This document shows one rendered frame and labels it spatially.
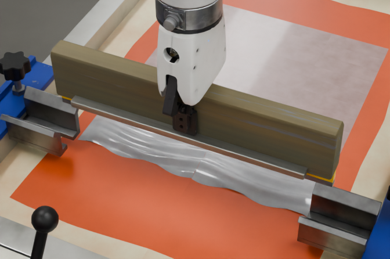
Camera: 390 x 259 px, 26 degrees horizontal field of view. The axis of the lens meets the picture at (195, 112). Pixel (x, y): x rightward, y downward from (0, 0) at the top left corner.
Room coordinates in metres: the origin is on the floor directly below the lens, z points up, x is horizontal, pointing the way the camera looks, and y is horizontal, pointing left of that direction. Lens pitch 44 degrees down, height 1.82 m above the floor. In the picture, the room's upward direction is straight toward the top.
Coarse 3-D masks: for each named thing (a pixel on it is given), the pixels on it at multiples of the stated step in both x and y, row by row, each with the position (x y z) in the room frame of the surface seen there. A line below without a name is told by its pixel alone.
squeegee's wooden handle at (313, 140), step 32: (64, 64) 0.82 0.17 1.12; (96, 64) 0.81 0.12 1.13; (128, 64) 0.80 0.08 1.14; (64, 96) 0.83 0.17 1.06; (96, 96) 0.81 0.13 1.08; (128, 96) 0.78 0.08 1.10; (160, 96) 0.77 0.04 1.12; (224, 96) 0.74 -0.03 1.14; (256, 96) 0.74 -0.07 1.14; (224, 128) 0.73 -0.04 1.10; (256, 128) 0.71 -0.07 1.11; (288, 128) 0.70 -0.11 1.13; (320, 128) 0.69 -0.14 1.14; (288, 160) 0.69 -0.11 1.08; (320, 160) 0.68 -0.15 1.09
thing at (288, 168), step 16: (96, 112) 0.79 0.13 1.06; (112, 112) 0.79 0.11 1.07; (128, 112) 0.78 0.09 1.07; (144, 128) 0.76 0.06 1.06; (160, 128) 0.75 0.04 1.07; (192, 144) 0.73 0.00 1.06; (208, 144) 0.73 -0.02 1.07; (224, 144) 0.73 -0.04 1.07; (256, 160) 0.70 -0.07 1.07; (272, 160) 0.70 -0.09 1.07; (304, 176) 0.67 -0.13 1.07
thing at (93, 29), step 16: (112, 0) 1.14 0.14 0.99; (128, 0) 1.15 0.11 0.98; (96, 16) 1.09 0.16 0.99; (112, 16) 1.10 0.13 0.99; (80, 32) 1.05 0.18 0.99; (96, 32) 1.05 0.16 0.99; (112, 32) 1.10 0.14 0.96; (96, 48) 1.05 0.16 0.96; (48, 64) 0.97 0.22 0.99; (0, 144) 0.81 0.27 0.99; (16, 144) 0.84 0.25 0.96; (0, 160) 0.80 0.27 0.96; (0, 224) 0.67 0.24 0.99; (16, 224) 0.67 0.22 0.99; (0, 240) 0.64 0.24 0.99; (16, 240) 0.64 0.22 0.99; (32, 240) 0.64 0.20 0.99; (48, 240) 0.64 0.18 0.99; (48, 256) 0.62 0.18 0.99; (64, 256) 0.62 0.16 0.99; (80, 256) 0.62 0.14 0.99; (96, 256) 0.62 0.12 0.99
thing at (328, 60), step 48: (288, 48) 1.06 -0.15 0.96; (336, 48) 1.06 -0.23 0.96; (384, 48) 1.06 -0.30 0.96; (288, 96) 0.94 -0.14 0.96; (336, 96) 0.94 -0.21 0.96; (384, 96) 0.94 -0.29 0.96; (192, 192) 0.75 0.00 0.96; (192, 240) 0.67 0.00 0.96; (240, 240) 0.67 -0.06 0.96; (288, 240) 0.67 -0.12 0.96
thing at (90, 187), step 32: (224, 0) 1.19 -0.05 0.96; (256, 0) 1.19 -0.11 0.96; (288, 0) 1.19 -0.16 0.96; (256, 32) 1.10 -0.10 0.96; (224, 64) 1.02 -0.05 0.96; (256, 64) 1.02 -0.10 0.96; (64, 160) 0.81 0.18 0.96; (96, 160) 0.81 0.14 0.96; (128, 160) 0.81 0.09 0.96; (32, 192) 0.75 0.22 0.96; (64, 192) 0.75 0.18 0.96; (96, 192) 0.75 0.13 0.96; (128, 192) 0.75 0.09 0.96; (160, 192) 0.75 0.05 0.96; (96, 224) 0.70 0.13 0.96; (128, 224) 0.70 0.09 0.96; (160, 224) 0.70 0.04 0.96
